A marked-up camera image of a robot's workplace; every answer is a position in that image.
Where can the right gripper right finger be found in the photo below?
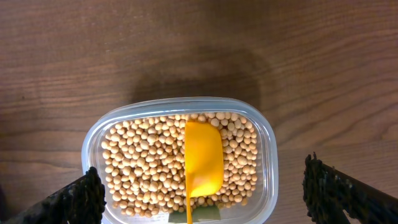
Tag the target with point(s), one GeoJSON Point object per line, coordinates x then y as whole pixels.
{"type": "Point", "coordinates": [334, 197]}

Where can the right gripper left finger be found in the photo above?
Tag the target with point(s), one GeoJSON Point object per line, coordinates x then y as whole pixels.
{"type": "Point", "coordinates": [80, 202]}

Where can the yellow measuring scoop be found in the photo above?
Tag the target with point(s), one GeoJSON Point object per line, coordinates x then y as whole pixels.
{"type": "Point", "coordinates": [204, 169]}

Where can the pile of soybeans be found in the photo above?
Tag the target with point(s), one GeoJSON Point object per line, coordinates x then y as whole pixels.
{"type": "Point", "coordinates": [145, 165]}

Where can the clear plastic container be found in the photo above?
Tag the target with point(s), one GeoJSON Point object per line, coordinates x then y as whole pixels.
{"type": "Point", "coordinates": [262, 203]}

